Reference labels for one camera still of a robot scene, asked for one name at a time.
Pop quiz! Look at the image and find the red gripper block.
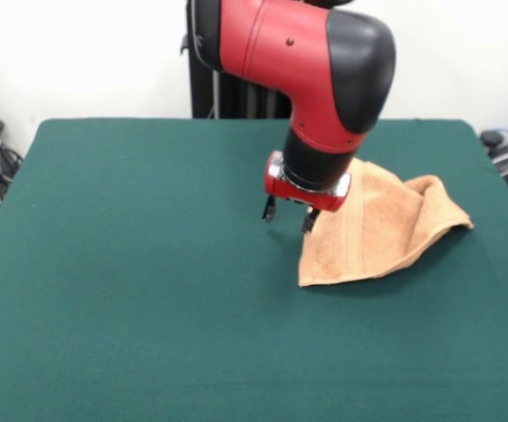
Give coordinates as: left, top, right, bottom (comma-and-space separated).
260, 150, 352, 234

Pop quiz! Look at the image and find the tan terry towel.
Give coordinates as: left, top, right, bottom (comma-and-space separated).
297, 157, 475, 287

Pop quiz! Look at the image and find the dark green table cloth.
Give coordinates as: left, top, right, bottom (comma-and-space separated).
0, 117, 508, 422

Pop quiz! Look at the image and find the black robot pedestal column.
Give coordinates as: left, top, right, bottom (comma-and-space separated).
179, 0, 293, 120

